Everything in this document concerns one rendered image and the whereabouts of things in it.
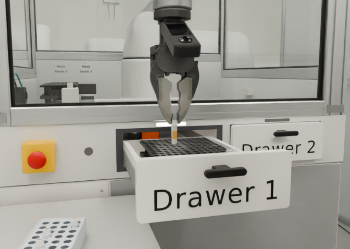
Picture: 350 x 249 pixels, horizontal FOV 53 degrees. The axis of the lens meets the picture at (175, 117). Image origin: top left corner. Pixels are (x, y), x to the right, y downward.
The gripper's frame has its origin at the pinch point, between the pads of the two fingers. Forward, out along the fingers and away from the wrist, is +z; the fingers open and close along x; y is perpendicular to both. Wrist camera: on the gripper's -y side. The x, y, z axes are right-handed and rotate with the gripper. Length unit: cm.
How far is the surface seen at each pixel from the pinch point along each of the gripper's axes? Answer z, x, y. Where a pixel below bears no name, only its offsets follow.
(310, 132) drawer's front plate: 9, -47, 24
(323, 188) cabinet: 27, -53, 26
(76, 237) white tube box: 18.8, 18.6, -7.0
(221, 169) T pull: 7.4, -5.0, -11.9
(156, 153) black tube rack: 8.6, 2.2, 7.8
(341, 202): 85, -160, 148
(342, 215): 94, -160, 146
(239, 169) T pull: 7.6, -8.2, -12.0
